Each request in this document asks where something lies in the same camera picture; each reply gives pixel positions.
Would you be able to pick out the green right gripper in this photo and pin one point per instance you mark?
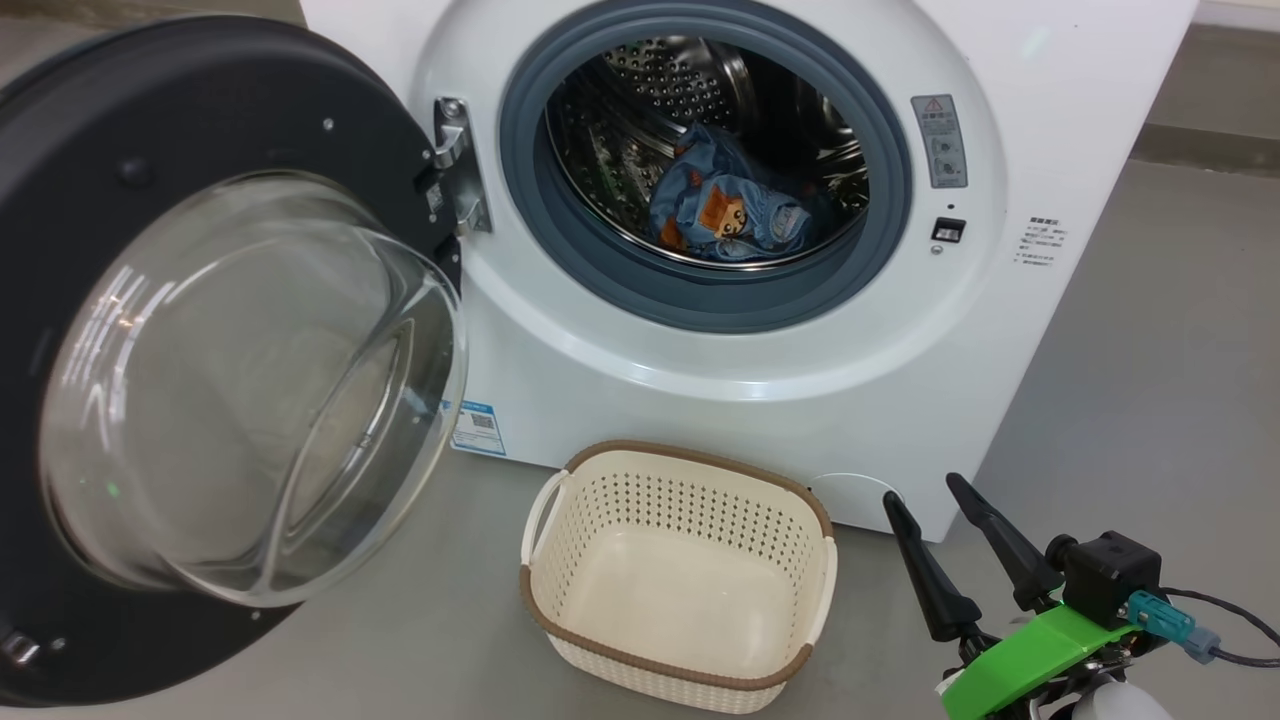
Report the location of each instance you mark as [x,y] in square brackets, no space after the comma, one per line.
[1010,670]

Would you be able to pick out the blue garment with orange prints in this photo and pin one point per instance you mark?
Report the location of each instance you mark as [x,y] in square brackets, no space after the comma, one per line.
[710,200]

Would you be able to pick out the black round glass washer door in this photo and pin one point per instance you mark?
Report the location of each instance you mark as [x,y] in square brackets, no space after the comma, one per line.
[150,110]

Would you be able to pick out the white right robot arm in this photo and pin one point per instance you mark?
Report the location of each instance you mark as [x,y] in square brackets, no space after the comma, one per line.
[1120,705]

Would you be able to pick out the white front-load washing machine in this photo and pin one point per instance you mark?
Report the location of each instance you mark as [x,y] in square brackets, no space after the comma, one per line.
[700,400]

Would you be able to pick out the black door latch socket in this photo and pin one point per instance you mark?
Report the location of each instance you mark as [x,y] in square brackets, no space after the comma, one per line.
[948,231]

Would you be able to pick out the steel perforated washer drum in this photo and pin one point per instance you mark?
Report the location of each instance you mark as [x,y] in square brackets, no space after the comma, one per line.
[620,130]

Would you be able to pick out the metal door hinge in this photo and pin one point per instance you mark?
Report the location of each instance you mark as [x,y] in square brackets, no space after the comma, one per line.
[462,170]

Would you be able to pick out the round white filter cover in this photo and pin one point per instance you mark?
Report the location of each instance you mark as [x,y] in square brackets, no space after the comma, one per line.
[850,495]

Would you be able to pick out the cream perforated laundry basket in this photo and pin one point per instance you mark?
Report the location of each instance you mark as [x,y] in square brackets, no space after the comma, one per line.
[680,690]

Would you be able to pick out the grey warning label sticker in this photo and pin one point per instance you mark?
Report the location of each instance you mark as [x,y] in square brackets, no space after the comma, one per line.
[940,140]

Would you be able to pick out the blue energy label sticker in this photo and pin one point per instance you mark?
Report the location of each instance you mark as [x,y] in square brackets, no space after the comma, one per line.
[482,430]

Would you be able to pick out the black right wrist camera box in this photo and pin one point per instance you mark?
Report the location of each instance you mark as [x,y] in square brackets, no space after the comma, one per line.
[1110,575]

